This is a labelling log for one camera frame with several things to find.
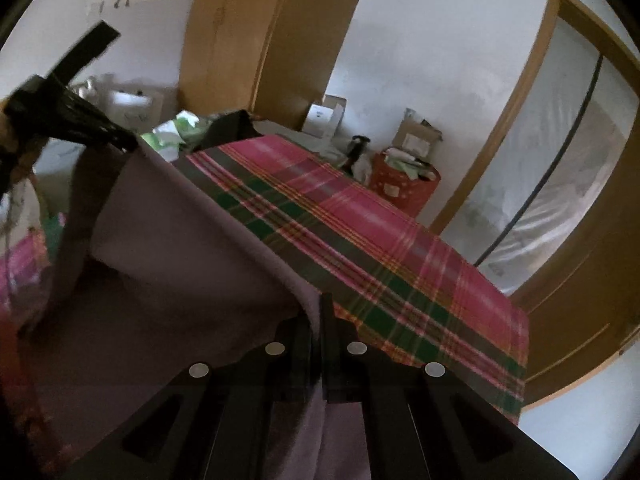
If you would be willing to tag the wooden door frame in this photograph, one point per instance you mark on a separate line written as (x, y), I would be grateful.
(500, 125)

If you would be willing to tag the red bucket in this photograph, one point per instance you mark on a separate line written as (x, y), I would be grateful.
(400, 185)

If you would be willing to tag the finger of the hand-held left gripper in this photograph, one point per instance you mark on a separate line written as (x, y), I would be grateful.
(95, 127)

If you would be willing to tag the wooden door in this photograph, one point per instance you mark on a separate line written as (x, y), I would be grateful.
(575, 320)

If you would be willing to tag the black cloth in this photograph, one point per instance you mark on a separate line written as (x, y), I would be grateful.
(225, 127)

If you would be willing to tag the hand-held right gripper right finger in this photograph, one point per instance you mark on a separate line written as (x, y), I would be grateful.
(340, 365)

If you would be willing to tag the wooden wardrobe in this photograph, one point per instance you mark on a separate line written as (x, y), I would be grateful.
(250, 35)

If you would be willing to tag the white cabinet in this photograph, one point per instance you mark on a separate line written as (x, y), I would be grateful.
(140, 107)

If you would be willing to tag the plastic-covered sliding door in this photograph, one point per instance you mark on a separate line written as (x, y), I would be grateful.
(550, 160)

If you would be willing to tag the mauve garment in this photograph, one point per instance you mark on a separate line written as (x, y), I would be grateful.
(190, 260)

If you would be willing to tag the brown cardboard box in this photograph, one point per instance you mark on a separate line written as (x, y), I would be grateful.
(415, 135)

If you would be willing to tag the green packet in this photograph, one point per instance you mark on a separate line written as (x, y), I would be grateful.
(170, 135)

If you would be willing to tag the black bottle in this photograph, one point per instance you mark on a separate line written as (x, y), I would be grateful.
(357, 152)

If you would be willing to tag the pink plaid bed sheet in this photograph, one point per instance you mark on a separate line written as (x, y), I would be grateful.
(380, 260)

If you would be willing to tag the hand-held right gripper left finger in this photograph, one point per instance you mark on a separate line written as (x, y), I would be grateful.
(295, 360)

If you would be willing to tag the small white box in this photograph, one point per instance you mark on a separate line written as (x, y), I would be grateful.
(320, 117)

